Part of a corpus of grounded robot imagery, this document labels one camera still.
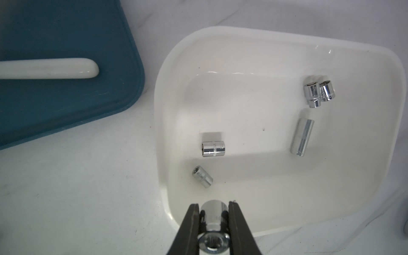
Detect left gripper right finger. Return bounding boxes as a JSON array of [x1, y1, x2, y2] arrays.
[[228, 201, 261, 255]]

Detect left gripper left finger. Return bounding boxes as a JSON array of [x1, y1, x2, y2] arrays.
[[167, 204, 200, 255]]

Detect long chrome socket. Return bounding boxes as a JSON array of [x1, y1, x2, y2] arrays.
[[290, 118, 315, 157]]

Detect short chrome socket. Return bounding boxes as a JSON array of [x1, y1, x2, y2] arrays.
[[319, 80, 335, 102]]

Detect white plastic storage box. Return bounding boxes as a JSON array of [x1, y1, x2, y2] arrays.
[[154, 26, 407, 236]]

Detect teal plastic tray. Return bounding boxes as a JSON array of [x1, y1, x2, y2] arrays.
[[1, 1, 145, 149]]

